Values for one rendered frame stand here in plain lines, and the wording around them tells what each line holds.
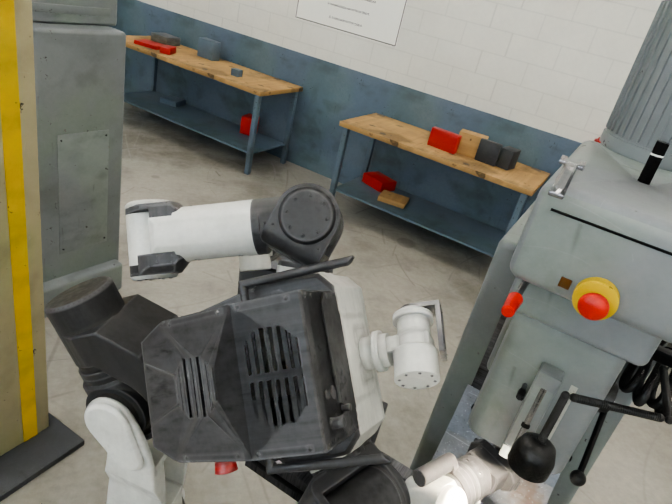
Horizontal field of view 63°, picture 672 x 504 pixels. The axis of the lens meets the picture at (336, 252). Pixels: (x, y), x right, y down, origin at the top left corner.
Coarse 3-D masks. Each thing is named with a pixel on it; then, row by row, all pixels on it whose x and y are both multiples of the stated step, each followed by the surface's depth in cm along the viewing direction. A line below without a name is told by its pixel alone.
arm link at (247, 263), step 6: (276, 252) 120; (240, 258) 112; (246, 258) 111; (252, 258) 111; (258, 258) 111; (264, 258) 112; (270, 258) 119; (240, 264) 112; (246, 264) 111; (252, 264) 110; (258, 264) 111; (264, 264) 111; (270, 264) 113; (240, 270) 112; (246, 270) 111; (252, 270) 113
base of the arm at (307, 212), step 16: (288, 192) 80; (304, 192) 79; (320, 192) 79; (288, 208) 79; (304, 208) 79; (320, 208) 79; (336, 208) 79; (272, 224) 80; (288, 224) 79; (304, 224) 79; (320, 224) 78; (336, 224) 79; (272, 240) 80; (288, 240) 79; (304, 240) 78; (320, 240) 79; (336, 240) 92; (288, 256) 83; (304, 256) 79; (320, 256) 79
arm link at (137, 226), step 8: (128, 216) 89; (136, 216) 88; (144, 216) 88; (128, 224) 89; (136, 224) 88; (144, 224) 88; (128, 232) 90; (136, 232) 88; (144, 232) 88; (128, 240) 90; (136, 240) 88; (144, 240) 88; (128, 248) 90; (136, 248) 88; (144, 248) 88; (136, 256) 88; (136, 264) 88; (136, 272) 88
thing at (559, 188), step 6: (564, 156) 91; (564, 162) 88; (570, 162) 88; (582, 162) 90; (564, 168) 83; (570, 168) 84; (576, 168) 85; (582, 168) 87; (558, 174) 80; (564, 174) 80; (570, 174) 81; (558, 180) 76; (564, 180) 77; (570, 180) 78; (552, 186) 73; (558, 186) 74; (564, 186) 74; (552, 192) 71; (558, 192) 71; (564, 192) 72; (558, 198) 71
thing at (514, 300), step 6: (522, 282) 90; (528, 282) 91; (522, 288) 88; (510, 294) 85; (516, 294) 84; (522, 294) 87; (510, 300) 82; (516, 300) 83; (522, 300) 84; (504, 306) 81; (510, 306) 81; (516, 306) 82; (504, 312) 81; (510, 312) 81
